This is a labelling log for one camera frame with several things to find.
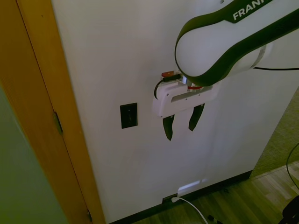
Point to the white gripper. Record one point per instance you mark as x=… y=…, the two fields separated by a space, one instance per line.
x=177 y=100

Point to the black wall light switch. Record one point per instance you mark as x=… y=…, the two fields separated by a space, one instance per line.
x=128 y=115

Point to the brass door hinge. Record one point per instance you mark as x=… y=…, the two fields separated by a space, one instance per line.
x=58 y=123

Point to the wrist camera with red top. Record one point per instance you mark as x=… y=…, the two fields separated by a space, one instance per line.
x=171 y=75

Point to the black stand base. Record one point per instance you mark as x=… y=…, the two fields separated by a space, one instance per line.
x=291 y=210

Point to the wooden door frame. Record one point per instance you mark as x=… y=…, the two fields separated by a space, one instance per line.
x=44 y=102

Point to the black wall outlet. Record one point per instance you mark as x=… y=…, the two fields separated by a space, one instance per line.
x=168 y=199

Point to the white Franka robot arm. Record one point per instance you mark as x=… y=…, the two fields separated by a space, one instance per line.
x=205 y=46

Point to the black baseboard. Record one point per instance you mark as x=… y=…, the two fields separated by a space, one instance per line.
x=187 y=193

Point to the pale green door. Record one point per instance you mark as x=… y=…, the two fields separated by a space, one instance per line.
x=21 y=168

